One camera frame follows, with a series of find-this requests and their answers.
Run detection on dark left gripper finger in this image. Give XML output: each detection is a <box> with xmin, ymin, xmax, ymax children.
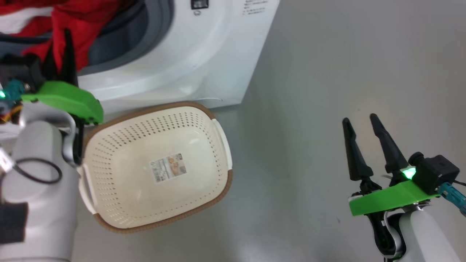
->
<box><xmin>61</xmin><ymin>28</ymin><xmax>79</xmax><ymax>87</ymax></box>
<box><xmin>44</xmin><ymin>38</ymin><xmax>59</xmax><ymax>82</ymax></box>

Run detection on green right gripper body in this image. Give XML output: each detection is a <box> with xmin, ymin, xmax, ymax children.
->
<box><xmin>349</xmin><ymin>166</ymin><xmax>439</xmax><ymax>217</ymax></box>

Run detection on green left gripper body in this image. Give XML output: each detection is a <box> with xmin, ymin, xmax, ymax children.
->
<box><xmin>20</xmin><ymin>81</ymin><xmax>104</xmax><ymax>125</ymax></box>

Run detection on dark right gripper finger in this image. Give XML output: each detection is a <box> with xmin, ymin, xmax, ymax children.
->
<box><xmin>342</xmin><ymin>118</ymin><xmax>374</xmax><ymax>182</ymax></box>
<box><xmin>370</xmin><ymin>114</ymin><xmax>409</xmax><ymax>175</ymax></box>

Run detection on red and white garment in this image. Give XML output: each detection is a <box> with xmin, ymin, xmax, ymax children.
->
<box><xmin>0</xmin><ymin>0</ymin><xmax>126</xmax><ymax>71</ymax></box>

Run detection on grey rubber door gasket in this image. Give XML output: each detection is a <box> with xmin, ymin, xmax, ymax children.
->
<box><xmin>78</xmin><ymin>0</ymin><xmax>175</xmax><ymax>76</ymax></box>

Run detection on basket product label sticker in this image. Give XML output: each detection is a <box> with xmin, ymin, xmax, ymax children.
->
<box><xmin>149</xmin><ymin>153</ymin><xmax>187</xmax><ymax>184</ymax></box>

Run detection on cream laundry basket brown rim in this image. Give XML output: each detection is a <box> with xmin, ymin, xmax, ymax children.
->
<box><xmin>78</xmin><ymin>101</ymin><xmax>233</xmax><ymax>234</ymax></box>

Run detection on white front-load washing machine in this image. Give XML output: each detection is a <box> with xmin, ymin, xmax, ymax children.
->
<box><xmin>0</xmin><ymin>0</ymin><xmax>281</xmax><ymax>114</ymax></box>

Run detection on printed warning text label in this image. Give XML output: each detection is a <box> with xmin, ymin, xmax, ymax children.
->
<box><xmin>242</xmin><ymin>0</ymin><xmax>268</xmax><ymax>15</ymax></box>

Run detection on teal left camera connector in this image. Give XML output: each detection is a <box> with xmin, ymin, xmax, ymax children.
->
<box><xmin>3</xmin><ymin>79</ymin><xmax>24</xmax><ymax>104</ymax></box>

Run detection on teal camera connector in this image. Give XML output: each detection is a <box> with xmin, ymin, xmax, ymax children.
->
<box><xmin>437</xmin><ymin>182</ymin><xmax>466</xmax><ymax>216</ymax></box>
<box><xmin>3</xmin><ymin>79</ymin><xmax>24</xmax><ymax>104</ymax></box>

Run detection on teal right camera connector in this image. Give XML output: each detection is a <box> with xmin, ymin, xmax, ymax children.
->
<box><xmin>437</xmin><ymin>182</ymin><xmax>466</xmax><ymax>216</ymax></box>

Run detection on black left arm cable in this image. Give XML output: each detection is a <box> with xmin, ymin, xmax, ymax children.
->
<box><xmin>13</xmin><ymin>157</ymin><xmax>63</xmax><ymax>184</ymax></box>

